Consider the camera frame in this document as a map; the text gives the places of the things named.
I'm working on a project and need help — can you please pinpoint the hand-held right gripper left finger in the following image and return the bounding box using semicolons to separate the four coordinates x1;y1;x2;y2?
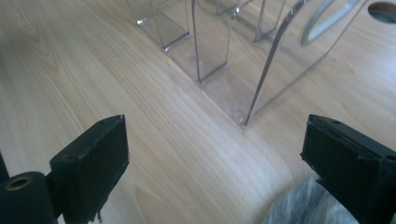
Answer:
49;114;131;224

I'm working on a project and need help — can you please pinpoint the clear acrylic organizer box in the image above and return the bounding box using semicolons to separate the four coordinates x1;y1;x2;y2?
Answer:
125;0;372;127

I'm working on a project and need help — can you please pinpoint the black table cable hole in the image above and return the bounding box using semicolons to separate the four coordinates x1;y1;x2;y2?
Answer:
367;1;396;24

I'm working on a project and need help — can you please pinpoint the grey striped cloth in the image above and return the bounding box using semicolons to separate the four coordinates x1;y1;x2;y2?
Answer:
261;174;361;224

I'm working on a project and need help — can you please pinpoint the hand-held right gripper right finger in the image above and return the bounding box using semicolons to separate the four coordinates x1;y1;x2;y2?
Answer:
300;113;396;224

